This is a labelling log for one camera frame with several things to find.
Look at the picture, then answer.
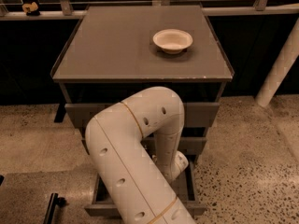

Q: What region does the white diagonal pole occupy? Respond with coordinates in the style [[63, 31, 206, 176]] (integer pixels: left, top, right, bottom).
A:
[[255, 19, 299, 107]]

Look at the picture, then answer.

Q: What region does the grey bottom drawer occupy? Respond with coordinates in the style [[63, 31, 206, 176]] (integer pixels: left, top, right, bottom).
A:
[[84, 155, 206, 218]]

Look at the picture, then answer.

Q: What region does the white paper bowl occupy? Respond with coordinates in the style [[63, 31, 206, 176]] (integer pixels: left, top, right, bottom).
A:
[[153, 29, 193, 54]]

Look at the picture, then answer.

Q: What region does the grey drawer cabinet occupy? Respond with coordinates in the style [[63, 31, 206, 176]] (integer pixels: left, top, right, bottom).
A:
[[50, 5, 235, 170]]

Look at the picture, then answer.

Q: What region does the black bar on floor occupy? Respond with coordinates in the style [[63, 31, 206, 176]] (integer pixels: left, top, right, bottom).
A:
[[43, 193, 66, 224]]

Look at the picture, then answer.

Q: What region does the small yellow black object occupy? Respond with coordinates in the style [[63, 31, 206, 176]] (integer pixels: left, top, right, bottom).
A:
[[21, 2, 40, 16]]

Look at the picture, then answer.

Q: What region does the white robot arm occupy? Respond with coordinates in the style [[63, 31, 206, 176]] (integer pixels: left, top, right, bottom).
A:
[[85, 87, 195, 224]]

